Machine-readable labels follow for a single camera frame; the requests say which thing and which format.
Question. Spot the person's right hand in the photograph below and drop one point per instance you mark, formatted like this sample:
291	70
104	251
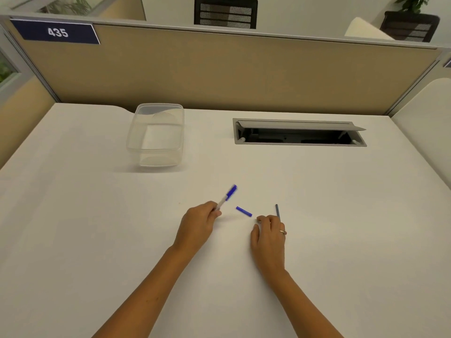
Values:
269	246

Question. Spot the person's left hand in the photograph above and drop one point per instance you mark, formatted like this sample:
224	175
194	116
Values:
195	227

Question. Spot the dark blue refill stick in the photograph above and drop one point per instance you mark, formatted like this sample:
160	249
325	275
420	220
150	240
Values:
277	210

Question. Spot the blue pen end cap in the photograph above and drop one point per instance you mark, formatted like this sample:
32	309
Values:
244	211

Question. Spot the white blue marker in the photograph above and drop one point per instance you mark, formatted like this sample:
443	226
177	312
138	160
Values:
229	195

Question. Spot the person's right forearm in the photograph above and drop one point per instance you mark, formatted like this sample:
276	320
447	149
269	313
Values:
303	306

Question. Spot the person's left forearm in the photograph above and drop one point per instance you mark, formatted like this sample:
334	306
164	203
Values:
148	295

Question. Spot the clear plastic container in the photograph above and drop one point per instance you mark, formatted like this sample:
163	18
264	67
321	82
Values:
155	137

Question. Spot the beige desk partition panel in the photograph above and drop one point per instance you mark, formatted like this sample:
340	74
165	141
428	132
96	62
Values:
229	70

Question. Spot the beige glass-topped side partition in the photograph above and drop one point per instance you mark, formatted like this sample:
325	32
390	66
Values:
21	116

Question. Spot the beige grey-framed partition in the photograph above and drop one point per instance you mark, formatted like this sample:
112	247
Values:
412	87

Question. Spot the black mesh office chair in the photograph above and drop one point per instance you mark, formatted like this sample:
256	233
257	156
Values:
225	12
410	28

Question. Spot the grey glass-topped partition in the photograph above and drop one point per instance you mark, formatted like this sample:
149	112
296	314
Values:
130	8

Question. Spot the white rounded desk corner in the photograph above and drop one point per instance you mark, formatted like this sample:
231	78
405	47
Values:
363	29

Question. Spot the wide blue number sign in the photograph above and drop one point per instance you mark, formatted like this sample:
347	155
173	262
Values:
56	32

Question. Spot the bushy green plant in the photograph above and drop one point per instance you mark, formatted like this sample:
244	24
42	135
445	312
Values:
4	70

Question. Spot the tall feathery green plant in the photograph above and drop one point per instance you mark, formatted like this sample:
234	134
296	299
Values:
70	6

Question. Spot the small-leaf green plant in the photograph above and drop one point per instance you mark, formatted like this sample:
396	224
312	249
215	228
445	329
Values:
414	2

